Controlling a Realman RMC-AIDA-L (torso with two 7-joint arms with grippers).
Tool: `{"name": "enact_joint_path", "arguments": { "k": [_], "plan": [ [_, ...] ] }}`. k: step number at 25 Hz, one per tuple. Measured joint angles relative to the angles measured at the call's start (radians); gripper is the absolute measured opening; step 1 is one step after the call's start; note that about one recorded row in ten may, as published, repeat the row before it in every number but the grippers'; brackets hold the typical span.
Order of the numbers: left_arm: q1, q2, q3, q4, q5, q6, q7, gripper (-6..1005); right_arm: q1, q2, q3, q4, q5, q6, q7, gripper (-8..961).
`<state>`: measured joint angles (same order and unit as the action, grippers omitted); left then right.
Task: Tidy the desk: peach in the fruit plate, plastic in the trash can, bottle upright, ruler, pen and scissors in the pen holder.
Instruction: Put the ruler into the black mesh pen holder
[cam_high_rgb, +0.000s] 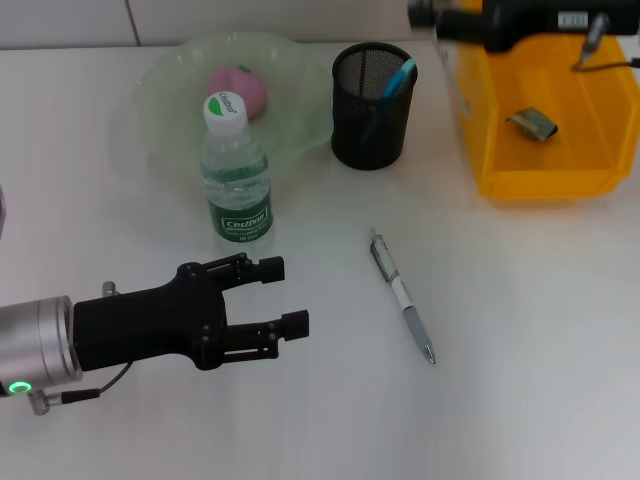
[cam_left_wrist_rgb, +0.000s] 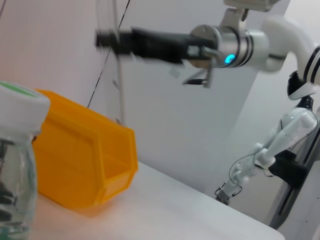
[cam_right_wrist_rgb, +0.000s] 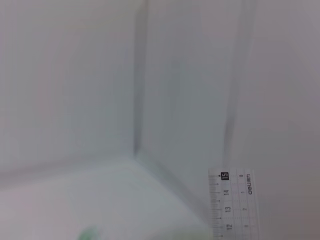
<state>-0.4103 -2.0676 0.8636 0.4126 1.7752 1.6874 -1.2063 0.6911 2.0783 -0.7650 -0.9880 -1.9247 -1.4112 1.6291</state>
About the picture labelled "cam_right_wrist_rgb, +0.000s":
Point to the transparent plastic ruler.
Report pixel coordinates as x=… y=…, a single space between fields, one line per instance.
x=232 y=207

